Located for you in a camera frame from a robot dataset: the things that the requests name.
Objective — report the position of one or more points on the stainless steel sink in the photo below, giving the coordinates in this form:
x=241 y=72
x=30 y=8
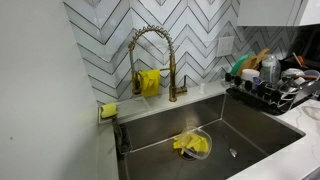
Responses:
x=160 y=126

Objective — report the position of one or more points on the metal sink caddy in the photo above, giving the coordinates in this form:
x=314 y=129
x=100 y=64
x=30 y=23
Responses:
x=122 y=140

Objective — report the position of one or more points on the black sink drain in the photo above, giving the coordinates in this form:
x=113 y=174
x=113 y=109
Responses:
x=185 y=156

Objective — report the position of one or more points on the small silver sink fitting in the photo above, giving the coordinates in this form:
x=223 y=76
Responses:
x=233 y=152

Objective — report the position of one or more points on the black dish rack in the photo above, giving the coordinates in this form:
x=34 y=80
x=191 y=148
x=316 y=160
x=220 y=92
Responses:
x=266 y=103

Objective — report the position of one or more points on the yellow cloth on faucet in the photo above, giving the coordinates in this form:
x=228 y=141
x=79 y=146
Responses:
x=150 y=82

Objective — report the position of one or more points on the gold spring kitchen faucet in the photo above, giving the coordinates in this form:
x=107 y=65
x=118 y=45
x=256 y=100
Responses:
x=171 y=66

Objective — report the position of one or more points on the clear plastic sponge tray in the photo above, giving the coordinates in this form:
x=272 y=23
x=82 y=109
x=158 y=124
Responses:
x=133 y=106

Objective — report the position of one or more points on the yellow sponge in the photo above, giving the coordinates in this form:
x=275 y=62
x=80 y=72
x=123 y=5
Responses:
x=109 y=110

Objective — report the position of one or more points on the yellow rubber glove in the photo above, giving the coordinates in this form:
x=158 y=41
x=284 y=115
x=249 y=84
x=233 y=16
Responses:
x=190 y=141

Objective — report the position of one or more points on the green plate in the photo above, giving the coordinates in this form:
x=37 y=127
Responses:
x=238 y=63

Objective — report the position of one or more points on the wooden cutting board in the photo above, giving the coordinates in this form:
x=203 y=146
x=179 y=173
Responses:
x=263 y=55
x=247 y=63

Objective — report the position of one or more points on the white cup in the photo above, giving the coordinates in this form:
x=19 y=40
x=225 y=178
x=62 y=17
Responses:
x=250 y=74

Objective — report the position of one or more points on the clear plastic bottle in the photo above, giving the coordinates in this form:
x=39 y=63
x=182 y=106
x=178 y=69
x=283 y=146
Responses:
x=270 y=70

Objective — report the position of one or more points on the stainless steel bowl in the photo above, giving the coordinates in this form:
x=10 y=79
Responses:
x=290 y=85

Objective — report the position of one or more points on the white upper cabinet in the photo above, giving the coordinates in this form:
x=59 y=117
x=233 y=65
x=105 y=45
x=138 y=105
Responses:
x=266 y=11

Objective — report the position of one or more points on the white bowl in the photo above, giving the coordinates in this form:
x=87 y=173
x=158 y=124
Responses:
x=293 y=71

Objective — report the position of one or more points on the orange utensil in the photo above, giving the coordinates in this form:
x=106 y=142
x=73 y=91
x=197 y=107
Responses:
x=301 y=61

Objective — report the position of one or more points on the pale blue bowl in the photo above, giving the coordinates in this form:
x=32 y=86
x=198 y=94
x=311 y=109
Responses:
x=313 y=72

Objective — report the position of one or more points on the dark glass countertop appliance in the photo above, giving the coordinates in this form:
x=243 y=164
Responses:
x=311 y=41

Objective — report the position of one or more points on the white wall outlet plate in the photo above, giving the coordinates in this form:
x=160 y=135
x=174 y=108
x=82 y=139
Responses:
x=225 y=46

